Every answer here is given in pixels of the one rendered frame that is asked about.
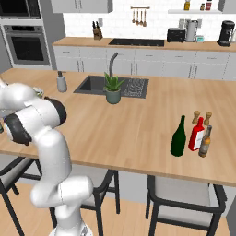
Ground dark grey sink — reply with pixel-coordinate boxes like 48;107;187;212
73;75;150;100

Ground green and white bowl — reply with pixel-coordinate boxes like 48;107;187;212
32;87;44;99

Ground white wall shelf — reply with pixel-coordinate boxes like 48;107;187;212
167;8;223;15

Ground red bottle white label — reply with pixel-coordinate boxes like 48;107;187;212
188;116;207;152

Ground black hob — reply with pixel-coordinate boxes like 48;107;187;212
108;38;166;48

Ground black frame grey chair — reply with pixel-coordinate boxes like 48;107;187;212
49;167;121;236
0;156;43;236
145;174;229;236

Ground grey tap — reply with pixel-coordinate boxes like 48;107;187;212
108;52;120;79

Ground wooden knife block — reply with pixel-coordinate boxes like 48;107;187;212
91;20;104;41

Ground dark green glass bottle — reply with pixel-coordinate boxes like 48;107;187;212
170;114;188;158

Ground green potted plant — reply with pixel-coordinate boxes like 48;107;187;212
102;72;126;105

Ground grey soap dispenser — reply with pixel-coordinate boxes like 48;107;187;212
56;70;68;93

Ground steel kettle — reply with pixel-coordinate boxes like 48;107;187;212
185;18;199;43

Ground wooden pepper mill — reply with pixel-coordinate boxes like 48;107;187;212
203;111;213;127
192;110;202;125

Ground brown glass bottle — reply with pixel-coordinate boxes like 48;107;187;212
198;124;213;159

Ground grey base cupboards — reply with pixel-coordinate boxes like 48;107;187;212
53;45;236;82

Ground grey wall cupboard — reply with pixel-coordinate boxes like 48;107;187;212
218;0;236;15

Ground black coffee machine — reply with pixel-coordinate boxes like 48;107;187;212
216;19;236;48

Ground steel microwave oven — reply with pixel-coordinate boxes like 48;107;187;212
0;0;42;20

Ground grey wall cupboards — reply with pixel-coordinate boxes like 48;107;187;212
50;0;114;15

